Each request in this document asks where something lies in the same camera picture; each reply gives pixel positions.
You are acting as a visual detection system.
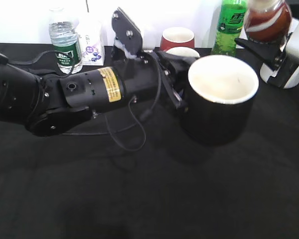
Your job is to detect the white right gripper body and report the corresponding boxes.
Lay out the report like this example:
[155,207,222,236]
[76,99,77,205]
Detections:
[267,9,299,88]

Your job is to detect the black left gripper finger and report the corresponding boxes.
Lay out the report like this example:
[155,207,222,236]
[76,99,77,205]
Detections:
[162,72,188,111]

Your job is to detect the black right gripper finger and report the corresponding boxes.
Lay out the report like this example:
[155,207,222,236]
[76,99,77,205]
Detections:
[235,38,286,70]

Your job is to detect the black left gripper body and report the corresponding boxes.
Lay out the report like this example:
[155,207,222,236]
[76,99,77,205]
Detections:
[156,51,199,100]

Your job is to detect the red nescafe coffee bottle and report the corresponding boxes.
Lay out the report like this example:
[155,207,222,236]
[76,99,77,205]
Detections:
[244,0,292,45]

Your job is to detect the black mug white interior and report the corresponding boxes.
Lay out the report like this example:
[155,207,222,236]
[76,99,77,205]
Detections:
[180,55,259,145]

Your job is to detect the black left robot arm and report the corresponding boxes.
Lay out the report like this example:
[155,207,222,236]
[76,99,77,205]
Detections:
[0,51,195,136]

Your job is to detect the grey mug white interior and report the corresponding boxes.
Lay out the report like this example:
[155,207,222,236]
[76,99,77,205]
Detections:
[166,47,200,58]

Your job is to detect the red mug white interior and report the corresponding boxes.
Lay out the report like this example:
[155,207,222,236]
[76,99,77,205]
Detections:
[160,27,195,51]

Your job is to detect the green sprite bottle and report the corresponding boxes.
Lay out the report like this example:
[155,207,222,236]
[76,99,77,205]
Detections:
[211,0,247,57]

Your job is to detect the white blueberry milk carton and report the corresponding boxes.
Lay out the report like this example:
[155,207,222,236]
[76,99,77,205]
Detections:
[76,13,105,66]

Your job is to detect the clear water bottle green label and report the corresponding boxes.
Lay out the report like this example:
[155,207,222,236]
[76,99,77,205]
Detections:
[49,6,83,74]

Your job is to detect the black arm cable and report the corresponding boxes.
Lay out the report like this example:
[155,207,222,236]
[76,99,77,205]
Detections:
[7,51,165,151]

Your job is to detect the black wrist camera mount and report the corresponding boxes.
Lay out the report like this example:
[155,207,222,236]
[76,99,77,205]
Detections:
[112,7,156,60]

